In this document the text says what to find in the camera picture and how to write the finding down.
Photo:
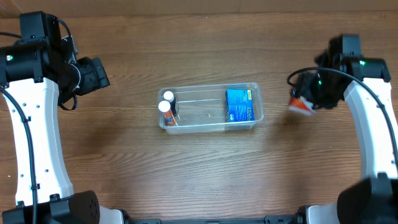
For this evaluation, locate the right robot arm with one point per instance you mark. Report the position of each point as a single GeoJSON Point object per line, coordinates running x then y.
{"type": "Point", "coordinates": [343, 73]}

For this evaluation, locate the black bottle white cap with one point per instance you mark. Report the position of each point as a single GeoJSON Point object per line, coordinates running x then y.
{"type": "Point", "coordinates": [170, 97]}

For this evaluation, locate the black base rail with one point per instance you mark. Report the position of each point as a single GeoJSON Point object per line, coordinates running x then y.
{"type": "Point", "coordinates": [268, 219]}

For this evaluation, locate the blue box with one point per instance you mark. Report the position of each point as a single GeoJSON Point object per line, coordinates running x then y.
{"type": "Point", "coordinates": [239, 105]}

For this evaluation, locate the clear plastic container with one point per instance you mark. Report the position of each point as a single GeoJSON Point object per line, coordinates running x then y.
{"type": "Point", "coordinates": [203, 108]}

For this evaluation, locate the orange tube white cap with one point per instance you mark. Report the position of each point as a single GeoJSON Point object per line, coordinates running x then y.
{"type": "Point", "coordinates": [165, 108]}

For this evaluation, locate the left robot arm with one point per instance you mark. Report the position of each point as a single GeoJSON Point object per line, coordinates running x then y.
{"type": "Point", "coordinates": [39, 74]}

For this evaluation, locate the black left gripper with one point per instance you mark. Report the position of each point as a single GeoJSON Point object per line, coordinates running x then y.
{"type": "Point", "coordinates": [90, 79]}

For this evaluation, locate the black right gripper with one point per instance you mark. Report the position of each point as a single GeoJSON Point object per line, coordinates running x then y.
{"type": "Point", "coordinates": [304, 89]}

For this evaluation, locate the red and white box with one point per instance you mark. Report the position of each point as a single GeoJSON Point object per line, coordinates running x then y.
{"type": "Point", "coordinates": [301, 105]}

